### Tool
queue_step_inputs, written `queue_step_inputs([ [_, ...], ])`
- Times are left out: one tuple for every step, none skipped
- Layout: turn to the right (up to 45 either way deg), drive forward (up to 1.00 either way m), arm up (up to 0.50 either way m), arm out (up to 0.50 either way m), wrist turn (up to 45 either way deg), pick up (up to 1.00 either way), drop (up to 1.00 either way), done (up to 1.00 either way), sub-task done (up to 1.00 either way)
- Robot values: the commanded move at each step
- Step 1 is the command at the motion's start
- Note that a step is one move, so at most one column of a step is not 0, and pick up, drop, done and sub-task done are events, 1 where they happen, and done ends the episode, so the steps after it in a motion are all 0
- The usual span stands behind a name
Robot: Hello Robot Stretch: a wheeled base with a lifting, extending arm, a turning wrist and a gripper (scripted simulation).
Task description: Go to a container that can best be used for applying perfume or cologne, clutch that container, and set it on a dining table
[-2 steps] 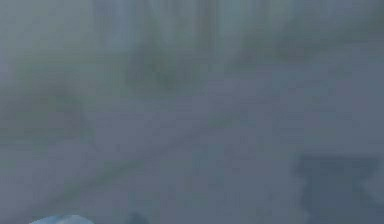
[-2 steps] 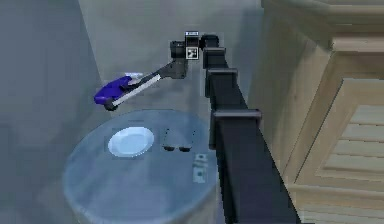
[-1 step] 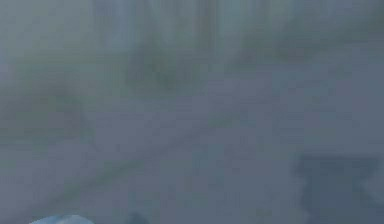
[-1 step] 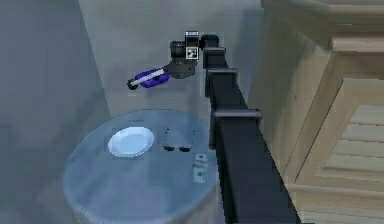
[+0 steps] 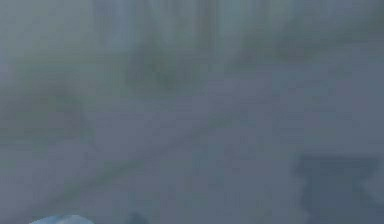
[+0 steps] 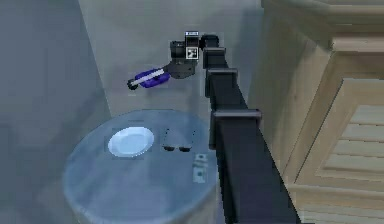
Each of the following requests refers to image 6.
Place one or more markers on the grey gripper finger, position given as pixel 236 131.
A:
pixel 146 77

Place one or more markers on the white plate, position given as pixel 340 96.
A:
pixel 130 141

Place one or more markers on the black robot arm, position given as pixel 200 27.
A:
pixel 240 146

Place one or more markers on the grey flat remote control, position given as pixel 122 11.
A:
pixel 200 167

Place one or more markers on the black eyeglasses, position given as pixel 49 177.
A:
pixel 178 141

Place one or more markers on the round grey glass table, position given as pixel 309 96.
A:
pixel 140 170

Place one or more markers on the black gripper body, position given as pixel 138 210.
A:
pixel 178 64

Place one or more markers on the light wooden cupboard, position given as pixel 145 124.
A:
pixel 328 113

